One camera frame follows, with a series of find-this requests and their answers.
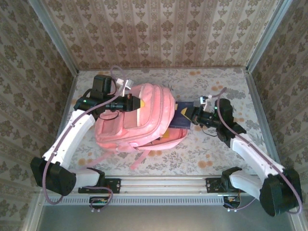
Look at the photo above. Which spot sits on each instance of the aluminium table side rail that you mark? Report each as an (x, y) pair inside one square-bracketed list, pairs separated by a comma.
[(255, 96)]

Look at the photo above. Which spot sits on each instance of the dark blue book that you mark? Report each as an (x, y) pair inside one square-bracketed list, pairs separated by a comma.
[(180, 121)]

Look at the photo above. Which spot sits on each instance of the yellow book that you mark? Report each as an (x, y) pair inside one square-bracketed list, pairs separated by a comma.
[(164, 135)]

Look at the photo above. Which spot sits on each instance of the aluminium mounting rail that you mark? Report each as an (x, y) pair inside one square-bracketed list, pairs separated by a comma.
[(163, 185)]

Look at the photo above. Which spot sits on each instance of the grey metal sheet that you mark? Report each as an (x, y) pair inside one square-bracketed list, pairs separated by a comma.
[(163, 219)]

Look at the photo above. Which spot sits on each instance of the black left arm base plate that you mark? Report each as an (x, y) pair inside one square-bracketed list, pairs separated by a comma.
[(113, 185)]

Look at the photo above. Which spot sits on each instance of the aluminium corner post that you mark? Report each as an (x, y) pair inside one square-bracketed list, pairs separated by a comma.
[(267, 36), (55, 36)]

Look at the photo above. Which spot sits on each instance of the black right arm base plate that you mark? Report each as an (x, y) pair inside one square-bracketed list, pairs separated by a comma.
[(214, 185)]

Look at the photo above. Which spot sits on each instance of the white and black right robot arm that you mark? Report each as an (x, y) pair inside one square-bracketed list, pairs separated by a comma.
[(252, 156)]

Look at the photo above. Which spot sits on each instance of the pink backpack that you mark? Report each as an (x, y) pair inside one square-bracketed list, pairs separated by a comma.
[(154, 115)]

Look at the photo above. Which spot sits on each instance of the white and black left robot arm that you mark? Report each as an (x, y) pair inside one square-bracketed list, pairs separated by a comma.
[(72, 132)]

